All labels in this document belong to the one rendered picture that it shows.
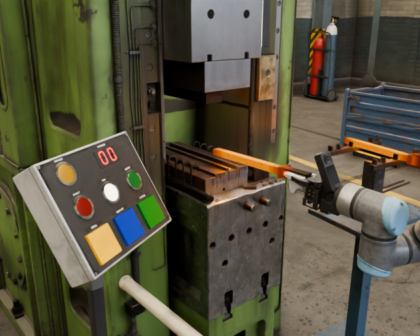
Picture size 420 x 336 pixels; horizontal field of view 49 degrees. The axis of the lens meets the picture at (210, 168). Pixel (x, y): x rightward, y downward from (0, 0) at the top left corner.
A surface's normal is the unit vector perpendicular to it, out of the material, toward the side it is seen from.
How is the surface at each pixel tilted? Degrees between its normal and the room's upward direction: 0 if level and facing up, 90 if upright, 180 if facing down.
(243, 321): 90
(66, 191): 60
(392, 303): 0
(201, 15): 90
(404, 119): 89
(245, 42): 90
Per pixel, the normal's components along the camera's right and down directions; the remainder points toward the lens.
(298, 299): 0.00, -0.95
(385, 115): -0.78, 0.18
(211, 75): 0.64, 0.24
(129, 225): 0.79, -0.36
